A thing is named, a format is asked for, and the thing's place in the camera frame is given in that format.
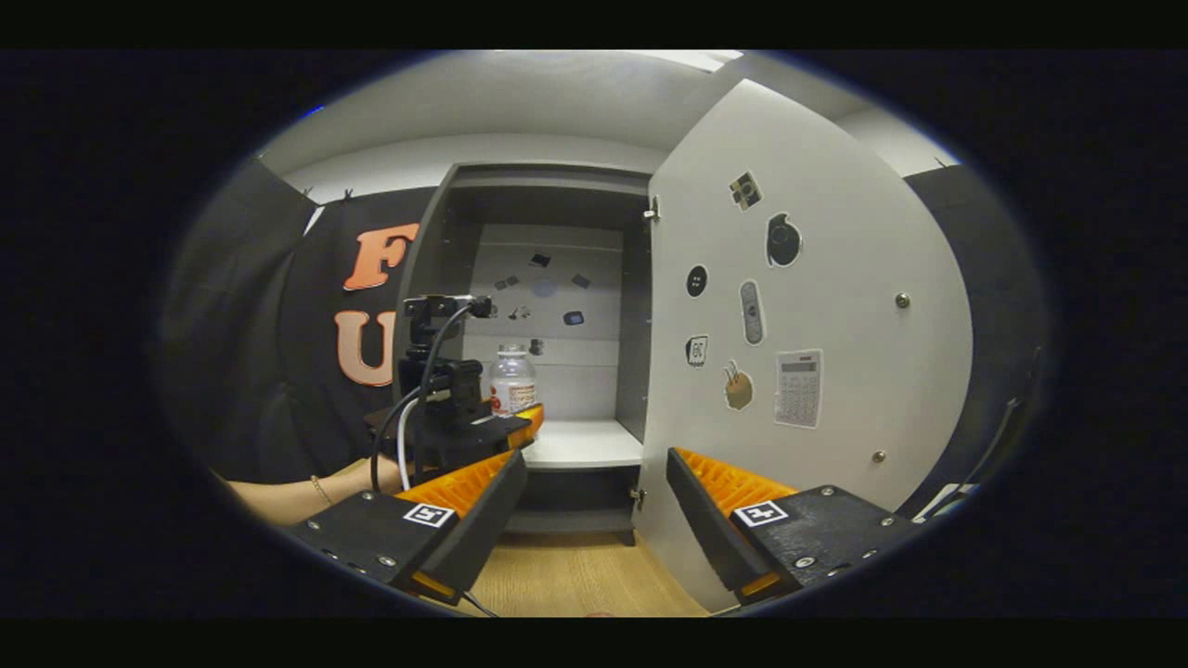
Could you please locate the white cabinet shelf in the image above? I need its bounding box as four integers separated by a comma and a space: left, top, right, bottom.
520, 417, 645, 472

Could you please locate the black cable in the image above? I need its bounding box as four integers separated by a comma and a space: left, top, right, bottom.
369, 386, 421, 493

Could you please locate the white cable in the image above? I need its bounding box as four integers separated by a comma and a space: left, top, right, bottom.
396, 394, 424, 493

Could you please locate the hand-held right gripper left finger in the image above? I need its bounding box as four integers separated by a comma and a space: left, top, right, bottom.
283, 450, 528, 607

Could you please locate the clear plastic bottle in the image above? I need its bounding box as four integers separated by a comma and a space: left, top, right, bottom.
489, 345, 539, 417

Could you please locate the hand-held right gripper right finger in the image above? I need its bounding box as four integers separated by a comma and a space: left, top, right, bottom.
666, 447, 924, 606

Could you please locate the light grey cabinet door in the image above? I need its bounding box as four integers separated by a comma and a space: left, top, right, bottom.
633, 79, 974, 613

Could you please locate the black backdrop cloth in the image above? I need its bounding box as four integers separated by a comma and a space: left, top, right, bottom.
162, 158, 1050, 520

